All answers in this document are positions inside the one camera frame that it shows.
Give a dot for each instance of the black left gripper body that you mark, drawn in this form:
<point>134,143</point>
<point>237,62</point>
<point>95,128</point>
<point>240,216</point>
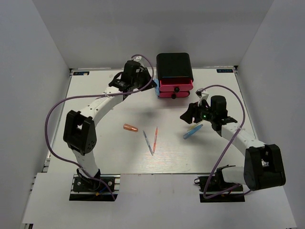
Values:
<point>142,79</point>

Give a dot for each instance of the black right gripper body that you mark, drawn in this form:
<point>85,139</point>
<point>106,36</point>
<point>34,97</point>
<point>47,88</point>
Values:
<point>205,113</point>

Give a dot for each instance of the yellow highlighter pen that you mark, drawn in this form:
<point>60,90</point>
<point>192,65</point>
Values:
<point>193,126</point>

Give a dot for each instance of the blue utility knife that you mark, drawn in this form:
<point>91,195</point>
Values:
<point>192,131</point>

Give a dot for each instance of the orange highlighter pen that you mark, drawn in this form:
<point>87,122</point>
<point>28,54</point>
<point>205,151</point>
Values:
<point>155,140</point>

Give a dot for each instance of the black pink drawer organizer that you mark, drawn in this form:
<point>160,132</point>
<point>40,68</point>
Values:
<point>174,75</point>

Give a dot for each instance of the blue highlighter pen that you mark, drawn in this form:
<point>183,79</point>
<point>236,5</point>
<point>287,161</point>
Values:
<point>148,143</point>

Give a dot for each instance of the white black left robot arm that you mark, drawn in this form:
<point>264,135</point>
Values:
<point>80,126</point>

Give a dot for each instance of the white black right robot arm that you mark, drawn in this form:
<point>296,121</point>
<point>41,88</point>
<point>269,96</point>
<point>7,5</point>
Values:
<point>263,166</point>

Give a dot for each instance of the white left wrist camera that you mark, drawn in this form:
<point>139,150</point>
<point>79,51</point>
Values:
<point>139,59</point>

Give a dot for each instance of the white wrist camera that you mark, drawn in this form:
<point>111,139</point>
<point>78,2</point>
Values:
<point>202,95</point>
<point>139,59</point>

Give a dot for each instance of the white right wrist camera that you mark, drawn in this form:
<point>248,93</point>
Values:
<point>202,95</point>

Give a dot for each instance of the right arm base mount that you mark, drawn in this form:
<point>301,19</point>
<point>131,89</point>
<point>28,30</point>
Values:
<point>234,195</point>

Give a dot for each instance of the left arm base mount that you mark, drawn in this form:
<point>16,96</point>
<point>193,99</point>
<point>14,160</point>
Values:
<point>96,192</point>

